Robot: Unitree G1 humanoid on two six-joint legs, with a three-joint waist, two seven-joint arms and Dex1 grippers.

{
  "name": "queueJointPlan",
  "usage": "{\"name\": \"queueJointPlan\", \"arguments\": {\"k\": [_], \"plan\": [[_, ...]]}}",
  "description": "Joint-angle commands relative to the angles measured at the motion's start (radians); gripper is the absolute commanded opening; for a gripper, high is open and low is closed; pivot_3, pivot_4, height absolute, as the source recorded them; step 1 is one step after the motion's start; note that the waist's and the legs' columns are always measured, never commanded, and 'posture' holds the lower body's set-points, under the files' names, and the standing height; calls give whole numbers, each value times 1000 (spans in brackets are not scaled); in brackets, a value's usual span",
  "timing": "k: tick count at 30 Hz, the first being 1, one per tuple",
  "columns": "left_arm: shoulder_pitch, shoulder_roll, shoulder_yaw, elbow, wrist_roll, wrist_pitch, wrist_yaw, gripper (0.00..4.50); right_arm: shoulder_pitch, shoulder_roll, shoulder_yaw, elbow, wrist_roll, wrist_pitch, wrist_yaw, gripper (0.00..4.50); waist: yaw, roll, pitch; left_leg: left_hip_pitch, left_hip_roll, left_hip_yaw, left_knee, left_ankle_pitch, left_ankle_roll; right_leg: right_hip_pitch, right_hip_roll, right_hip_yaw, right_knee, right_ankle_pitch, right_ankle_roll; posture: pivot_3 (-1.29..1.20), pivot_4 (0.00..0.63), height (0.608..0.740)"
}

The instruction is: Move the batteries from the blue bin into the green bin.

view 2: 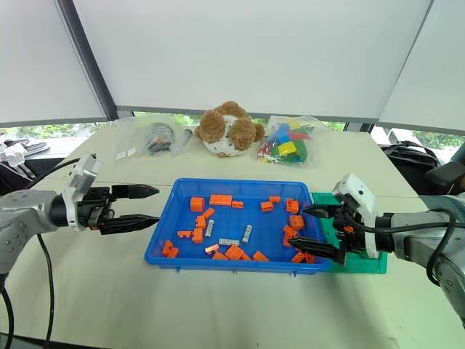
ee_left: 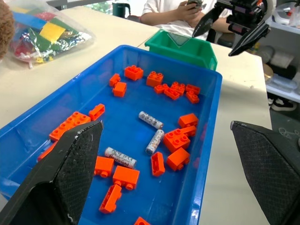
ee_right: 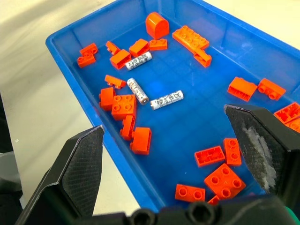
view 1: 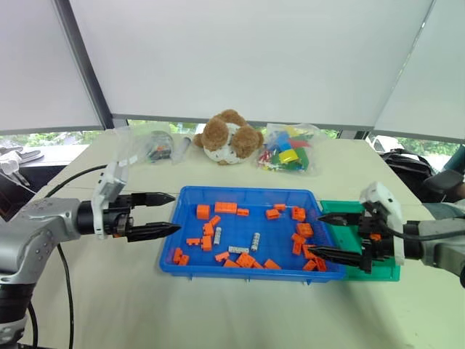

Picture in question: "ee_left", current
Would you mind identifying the white AA battery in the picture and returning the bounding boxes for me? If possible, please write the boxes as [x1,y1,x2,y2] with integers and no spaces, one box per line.
[145,129,165,156]
[104,147,137,169]
[138,111,165,129]

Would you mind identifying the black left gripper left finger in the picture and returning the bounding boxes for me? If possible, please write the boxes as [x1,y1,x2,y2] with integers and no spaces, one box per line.
[0,120,105,225]

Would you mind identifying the orange studded toy brick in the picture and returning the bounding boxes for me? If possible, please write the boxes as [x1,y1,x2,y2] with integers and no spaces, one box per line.
[49,111,91,142]

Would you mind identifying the bag of coloured bricks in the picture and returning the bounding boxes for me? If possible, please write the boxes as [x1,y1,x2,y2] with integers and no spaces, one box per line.
[8,4,97,69]

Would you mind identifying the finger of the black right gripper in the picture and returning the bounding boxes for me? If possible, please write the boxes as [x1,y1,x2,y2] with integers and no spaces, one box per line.
[192,1,233,38]
[228,22,270,57]

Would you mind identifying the brown furry object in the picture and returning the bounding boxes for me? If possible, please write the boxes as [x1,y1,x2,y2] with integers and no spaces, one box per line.
[0,3,15,60]

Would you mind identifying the dark smartphone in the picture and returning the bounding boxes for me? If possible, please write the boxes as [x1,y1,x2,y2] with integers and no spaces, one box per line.
[187,0,203,9]

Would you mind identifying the white shelf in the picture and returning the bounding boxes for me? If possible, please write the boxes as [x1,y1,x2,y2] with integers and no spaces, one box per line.
[264,14,300,104]

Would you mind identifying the green plastic bin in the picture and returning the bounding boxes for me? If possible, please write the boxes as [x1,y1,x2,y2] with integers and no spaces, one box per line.
[144,29,218,71]

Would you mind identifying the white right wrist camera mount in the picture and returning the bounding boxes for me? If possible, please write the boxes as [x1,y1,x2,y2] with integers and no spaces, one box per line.
[264,0,278,22]

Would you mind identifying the orange 2x2 plastic building brick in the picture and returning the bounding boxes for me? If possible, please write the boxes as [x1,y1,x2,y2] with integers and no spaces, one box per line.
[163,128,191,153]

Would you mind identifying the dark green mug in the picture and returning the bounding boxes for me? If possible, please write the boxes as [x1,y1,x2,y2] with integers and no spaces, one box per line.
[112,1,131,18]

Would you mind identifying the black and white shoe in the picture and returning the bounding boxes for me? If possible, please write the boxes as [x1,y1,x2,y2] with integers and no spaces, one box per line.
[270,97,298,112]

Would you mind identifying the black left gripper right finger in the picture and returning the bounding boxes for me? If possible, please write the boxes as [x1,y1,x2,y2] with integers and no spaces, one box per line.
[230,120,300,225]

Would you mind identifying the person in white shirt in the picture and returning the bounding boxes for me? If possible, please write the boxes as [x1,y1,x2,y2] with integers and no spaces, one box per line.
[140,0,235,41]

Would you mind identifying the blue plastic tray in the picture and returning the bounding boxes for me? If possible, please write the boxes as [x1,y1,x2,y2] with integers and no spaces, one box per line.
[0,44,223,225]

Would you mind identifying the person's hand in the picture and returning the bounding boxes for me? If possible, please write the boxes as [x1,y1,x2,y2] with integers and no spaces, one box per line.
[177,1,204,21]

